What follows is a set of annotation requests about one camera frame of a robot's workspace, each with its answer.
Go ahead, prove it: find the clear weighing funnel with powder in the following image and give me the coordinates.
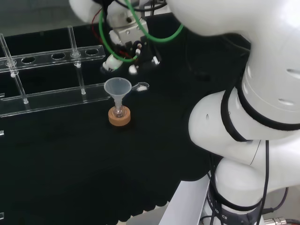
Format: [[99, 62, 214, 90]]
[[130, 82, 150, 93]]

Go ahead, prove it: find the clear plastic funnel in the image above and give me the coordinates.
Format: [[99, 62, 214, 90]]
[[104, 77, 134, 111]]

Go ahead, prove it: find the clear acrylic funnel stand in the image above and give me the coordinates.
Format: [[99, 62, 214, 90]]
[[0, 25, 111, 118]]

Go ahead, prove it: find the small round-bottom glass flask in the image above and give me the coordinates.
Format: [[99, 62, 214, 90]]
[[112, 103, 125, 119]]

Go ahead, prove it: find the black bench cloth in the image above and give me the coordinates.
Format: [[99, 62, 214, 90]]
[[0, 11, 252, 223]]

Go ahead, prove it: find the pale metal base board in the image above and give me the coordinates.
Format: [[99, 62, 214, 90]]
[[158, 173, 212, 225]]

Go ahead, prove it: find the cork ring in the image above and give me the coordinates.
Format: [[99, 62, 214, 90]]
[[108, 106, 132, 127]]

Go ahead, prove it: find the grey wrist mount block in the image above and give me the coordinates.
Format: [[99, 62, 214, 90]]
[[112, 19, 150, 48]]

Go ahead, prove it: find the green cable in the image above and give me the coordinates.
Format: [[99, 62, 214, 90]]
[[98, 0, 185, 63]]

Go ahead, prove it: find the black cable at arm base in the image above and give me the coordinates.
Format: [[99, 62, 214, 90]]
[[255, 140, 289, 225]]

